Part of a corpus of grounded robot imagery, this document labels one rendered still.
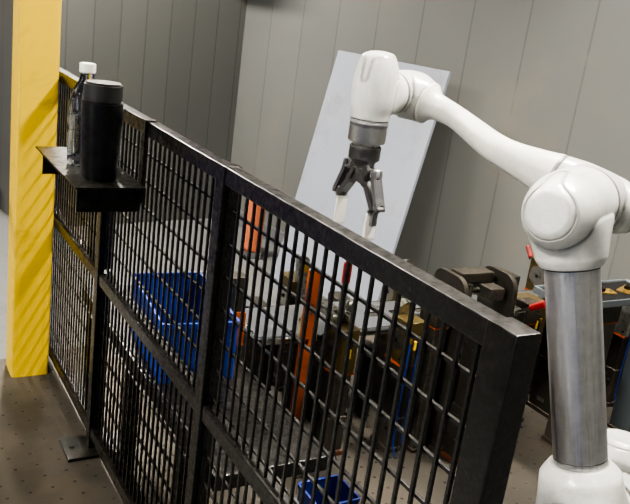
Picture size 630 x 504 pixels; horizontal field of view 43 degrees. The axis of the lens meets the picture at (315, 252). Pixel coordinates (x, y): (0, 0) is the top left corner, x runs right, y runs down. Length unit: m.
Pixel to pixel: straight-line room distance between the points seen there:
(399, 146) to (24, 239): 2.88
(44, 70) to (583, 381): 1.47
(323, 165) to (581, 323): 3.80
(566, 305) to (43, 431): 1.31
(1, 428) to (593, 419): 1.39
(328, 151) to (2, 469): 3.58
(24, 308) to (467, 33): 3.26
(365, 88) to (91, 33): 4.38
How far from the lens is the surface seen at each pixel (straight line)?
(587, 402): 1.56
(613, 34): 4.29
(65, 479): 1.97
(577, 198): 1.42
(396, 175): 4.69
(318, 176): 5.19
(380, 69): 1.83
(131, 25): 6.19
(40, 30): 2.17
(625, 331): 2.68
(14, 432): 2.15
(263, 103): 6.38
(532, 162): 1.68
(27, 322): 2.35
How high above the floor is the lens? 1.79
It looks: 17 degrees down
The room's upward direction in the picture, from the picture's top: 8 degrees clockwise
